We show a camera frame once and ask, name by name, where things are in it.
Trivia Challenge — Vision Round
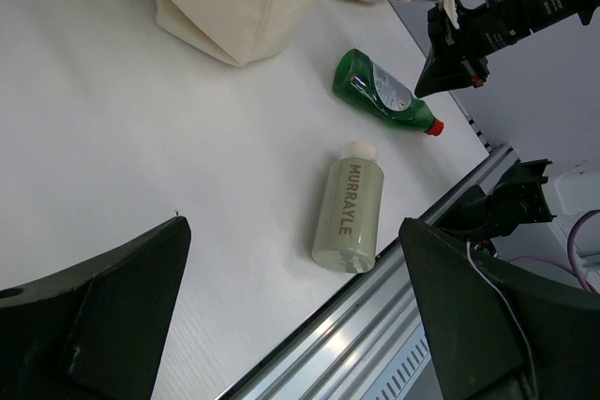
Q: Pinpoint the green dish soap bottle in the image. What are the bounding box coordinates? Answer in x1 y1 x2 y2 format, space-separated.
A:
332 49 444 137

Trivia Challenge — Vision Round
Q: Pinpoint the sage green Murrayle bottle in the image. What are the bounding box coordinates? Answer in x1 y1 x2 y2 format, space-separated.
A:
311 141 384 274

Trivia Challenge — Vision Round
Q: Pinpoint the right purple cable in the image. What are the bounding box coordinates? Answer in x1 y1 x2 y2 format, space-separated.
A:
426 0 600 296

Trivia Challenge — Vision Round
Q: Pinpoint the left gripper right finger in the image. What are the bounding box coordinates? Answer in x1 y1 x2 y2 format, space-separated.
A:
399 218 599 399

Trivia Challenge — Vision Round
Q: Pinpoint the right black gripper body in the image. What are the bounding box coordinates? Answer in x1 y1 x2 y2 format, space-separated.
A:
427 0 520 87

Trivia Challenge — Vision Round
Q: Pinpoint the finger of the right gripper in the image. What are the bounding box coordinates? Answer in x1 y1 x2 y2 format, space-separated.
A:
414 43 473 96

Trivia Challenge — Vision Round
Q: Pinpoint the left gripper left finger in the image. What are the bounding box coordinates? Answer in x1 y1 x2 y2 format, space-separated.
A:
1 215 191 399

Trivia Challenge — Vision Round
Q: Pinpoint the white slotted cable duct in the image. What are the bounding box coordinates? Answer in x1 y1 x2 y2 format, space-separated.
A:
369 327 431 400

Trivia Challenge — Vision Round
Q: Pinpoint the aluminium front rail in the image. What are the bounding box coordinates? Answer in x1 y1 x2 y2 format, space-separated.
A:
229 142 519 400

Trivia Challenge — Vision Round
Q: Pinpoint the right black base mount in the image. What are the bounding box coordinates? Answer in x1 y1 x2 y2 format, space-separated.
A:
435 159 555 245

